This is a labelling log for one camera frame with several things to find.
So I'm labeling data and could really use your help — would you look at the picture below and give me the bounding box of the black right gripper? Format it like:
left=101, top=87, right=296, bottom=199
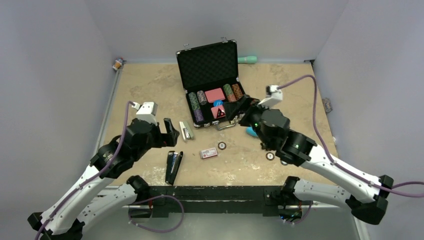
left=221, top=94, right=273, bottom=149

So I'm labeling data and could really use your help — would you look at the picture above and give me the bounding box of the beige stapler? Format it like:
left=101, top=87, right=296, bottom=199
left=179, top=121, right=195, bottom=142

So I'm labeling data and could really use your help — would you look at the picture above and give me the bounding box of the black stapler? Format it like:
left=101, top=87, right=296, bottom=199
left=165, top=151, right=184, bottom=186

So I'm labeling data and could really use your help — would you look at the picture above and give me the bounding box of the red staple box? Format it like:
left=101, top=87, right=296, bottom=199
left=199, top=147, right=218, bottom=160

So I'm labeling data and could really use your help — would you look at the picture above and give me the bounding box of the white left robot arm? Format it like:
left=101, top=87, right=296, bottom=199
left=27, top=114, right=180, bottom=240

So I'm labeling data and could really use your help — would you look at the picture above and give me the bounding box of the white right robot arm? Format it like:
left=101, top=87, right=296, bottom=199
left=223, top=95, right=394, bottom=225

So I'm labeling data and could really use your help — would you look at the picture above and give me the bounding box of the blue marker pen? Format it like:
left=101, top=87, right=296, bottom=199
left=246, top=127, right=258, bottom=138

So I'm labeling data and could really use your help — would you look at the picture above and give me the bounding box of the pink card deck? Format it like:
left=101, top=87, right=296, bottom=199
left=204, top=88, right=226, bottom=103

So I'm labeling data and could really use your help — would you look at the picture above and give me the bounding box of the brown poker chip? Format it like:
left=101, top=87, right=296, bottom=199
left=218, top=141, right=227, bottom=150

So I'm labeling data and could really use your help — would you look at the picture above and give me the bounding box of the mint green bottle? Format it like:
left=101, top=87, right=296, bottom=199
left=237, top=56, right=258, bottom=65

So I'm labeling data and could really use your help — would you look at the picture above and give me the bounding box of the black poker chip case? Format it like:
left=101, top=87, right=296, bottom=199
left=175, top=39, right=245, bottom=129

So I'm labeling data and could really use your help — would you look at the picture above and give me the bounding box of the red-brown poker chip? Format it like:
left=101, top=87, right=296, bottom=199
left=265, top=152, right=275, bottom=161

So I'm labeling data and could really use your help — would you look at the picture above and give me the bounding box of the small orange bottle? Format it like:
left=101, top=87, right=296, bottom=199
left=112, top=57, right=125, bottom=71

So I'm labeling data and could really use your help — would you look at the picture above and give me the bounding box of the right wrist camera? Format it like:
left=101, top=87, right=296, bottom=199
left=258, top=85, right=283, bottom=108

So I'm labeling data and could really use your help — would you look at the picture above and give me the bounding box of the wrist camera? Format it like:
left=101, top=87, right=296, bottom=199
left=132, top=101, right=158, bottom=126
left=258, top=85, right=283, bottom=108

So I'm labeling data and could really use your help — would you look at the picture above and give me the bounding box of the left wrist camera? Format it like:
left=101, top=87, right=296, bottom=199
left=132, top=101, right=158, bottom=126

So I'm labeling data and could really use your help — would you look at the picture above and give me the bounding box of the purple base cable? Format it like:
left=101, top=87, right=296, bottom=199
left=128, top=194, right=185, bottom=234

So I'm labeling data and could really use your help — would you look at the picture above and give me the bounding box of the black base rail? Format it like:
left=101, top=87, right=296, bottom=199
left=135, top=185, right=311, bottom=218

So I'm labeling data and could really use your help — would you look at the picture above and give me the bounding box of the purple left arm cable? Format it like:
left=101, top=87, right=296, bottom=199
left=34, top=101, right=140, bottom=240

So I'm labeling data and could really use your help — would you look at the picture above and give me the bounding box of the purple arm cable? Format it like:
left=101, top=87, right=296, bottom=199
left=277, top=74, right=424, bottom=199
left=34, top=101, right=140, bottom=240

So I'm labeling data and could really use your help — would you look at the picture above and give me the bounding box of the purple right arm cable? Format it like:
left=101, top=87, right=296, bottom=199
left=277, top=74, right=424, bottom=199

